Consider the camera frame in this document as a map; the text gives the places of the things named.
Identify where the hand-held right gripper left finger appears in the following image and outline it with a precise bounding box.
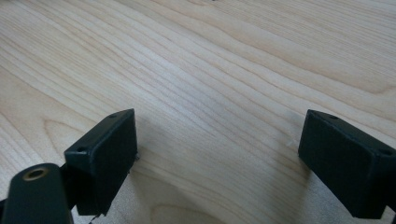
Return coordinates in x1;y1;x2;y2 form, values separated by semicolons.
64;107;139;217

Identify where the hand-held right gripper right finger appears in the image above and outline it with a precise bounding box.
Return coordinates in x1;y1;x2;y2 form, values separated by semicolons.
297;108;396;220

